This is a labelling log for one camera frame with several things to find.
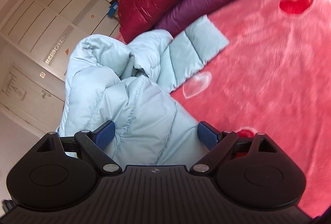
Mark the blue box on nightstand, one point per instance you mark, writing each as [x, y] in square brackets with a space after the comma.
[113, 6]

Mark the light blue puffer jacket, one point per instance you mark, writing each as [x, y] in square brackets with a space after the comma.
[130, 84]

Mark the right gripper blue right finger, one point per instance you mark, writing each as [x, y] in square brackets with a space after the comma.
[220, 146]

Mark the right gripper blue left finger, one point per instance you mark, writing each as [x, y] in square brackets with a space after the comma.
[92, 145]

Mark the white panelled wardrobe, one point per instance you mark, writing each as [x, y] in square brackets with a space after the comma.
[47, 31]

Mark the pink heart-pattern bed blanket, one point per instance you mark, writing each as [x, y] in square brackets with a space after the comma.
[273, 77]

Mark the white room door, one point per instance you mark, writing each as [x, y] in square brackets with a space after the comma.
[30, 102]

